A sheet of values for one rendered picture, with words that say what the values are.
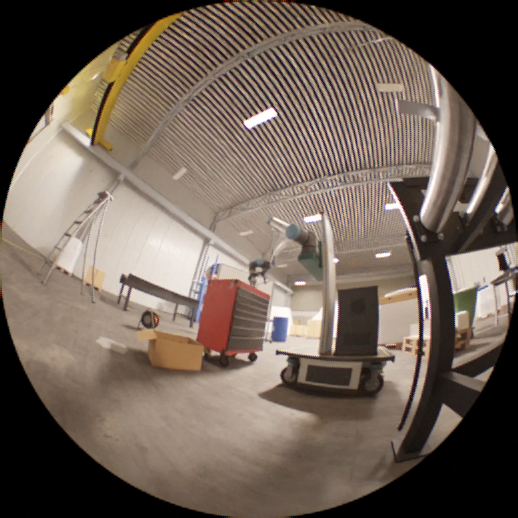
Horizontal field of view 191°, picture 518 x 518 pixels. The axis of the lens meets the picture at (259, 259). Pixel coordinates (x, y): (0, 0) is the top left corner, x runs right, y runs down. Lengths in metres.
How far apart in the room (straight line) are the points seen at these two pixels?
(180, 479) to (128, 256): 9.07
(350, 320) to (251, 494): 1.15
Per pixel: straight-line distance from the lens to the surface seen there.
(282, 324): 5.38
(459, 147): 0.48
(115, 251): 9.15
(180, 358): 1.37
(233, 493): 0.59
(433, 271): 0.65
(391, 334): 4.09
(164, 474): 0.61
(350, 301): 1.26
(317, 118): 8.18
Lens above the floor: 0.52
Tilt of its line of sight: 24 degrees up
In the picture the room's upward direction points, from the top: 9 degrees clockwise
